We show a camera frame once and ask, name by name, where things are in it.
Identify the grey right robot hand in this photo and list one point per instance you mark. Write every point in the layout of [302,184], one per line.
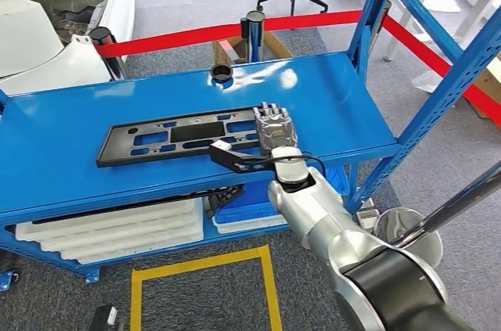
[275,131]

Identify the black round tube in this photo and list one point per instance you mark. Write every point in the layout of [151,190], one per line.
[221,81]

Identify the chrome stanchion post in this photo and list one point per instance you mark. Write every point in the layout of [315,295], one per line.
[256,43]

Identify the black finned plastic part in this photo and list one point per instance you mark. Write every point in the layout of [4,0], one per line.
[221,201]

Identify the yellow floor tape square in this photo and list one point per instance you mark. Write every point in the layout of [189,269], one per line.
[135,302]

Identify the white car body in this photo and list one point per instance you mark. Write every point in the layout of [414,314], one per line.
[31,43]

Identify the black-topped stanchion post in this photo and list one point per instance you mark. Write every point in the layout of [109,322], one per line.
[99,34]

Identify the red barrier belt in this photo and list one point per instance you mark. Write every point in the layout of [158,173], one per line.
[313,20]
[430,56]
[168,39]

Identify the white plastic tray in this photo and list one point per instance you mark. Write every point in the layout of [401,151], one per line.
[156,241]
[117,217]
[156,252]
[136,233]

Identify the cardboard box with open flap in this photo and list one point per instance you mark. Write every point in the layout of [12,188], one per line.
[489,85]

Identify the white plastic bin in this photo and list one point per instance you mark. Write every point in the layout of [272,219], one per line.
[242,225]

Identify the dark stanchion post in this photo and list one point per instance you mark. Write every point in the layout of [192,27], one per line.
[379,41]

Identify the white plastic bag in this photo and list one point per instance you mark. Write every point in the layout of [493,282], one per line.
[426,82]

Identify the blue plastic bin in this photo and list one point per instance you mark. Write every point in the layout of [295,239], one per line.
[242,209]

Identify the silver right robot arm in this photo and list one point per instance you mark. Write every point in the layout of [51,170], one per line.
[313,214]

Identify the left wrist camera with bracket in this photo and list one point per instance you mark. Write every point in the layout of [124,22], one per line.
[99,321]

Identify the white table frame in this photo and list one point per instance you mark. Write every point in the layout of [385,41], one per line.
[407,17]

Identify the white paper sheet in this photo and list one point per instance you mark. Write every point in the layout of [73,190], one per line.
[442,4]

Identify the chrome stanchion with round base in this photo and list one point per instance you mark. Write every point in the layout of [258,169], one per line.
[462,199]

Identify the black plastic panel part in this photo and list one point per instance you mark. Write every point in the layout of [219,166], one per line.
[113,150]

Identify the long black trim part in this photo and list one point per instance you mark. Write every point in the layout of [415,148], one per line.
[129,208]

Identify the blue metal shelf rack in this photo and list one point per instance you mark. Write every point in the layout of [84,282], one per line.
[59,183]

